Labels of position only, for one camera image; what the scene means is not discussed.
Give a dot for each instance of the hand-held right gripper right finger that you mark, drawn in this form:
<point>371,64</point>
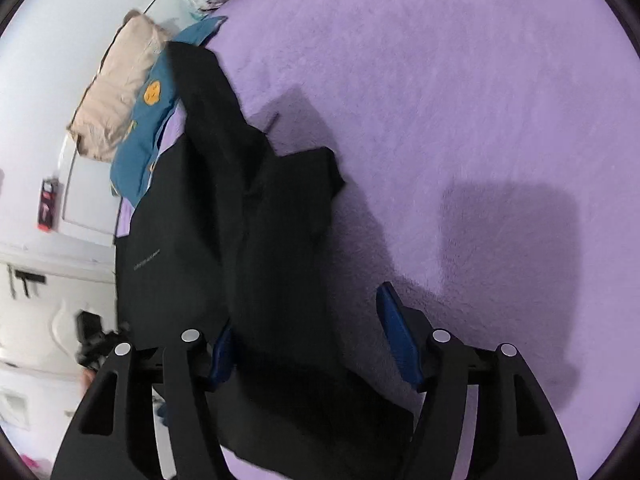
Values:
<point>400,340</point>

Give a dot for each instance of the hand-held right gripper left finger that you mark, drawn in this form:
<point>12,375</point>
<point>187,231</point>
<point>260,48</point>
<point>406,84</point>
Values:
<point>223,355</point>

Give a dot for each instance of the black jacket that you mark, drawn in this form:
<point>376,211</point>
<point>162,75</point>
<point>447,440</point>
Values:
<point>225,210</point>

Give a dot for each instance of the white bed headboard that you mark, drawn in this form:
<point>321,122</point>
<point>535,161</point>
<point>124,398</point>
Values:
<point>85,200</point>

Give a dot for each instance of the blue cloth with orange patches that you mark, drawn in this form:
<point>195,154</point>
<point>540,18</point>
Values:
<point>145,135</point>

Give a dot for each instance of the beige pillow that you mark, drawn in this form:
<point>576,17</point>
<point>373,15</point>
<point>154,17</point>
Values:
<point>115,90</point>

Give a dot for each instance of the purple bed sheet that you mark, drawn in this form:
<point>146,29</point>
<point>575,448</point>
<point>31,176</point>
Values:
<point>425,85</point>

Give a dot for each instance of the black wall bracket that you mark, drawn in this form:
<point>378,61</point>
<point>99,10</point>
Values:
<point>27,280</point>

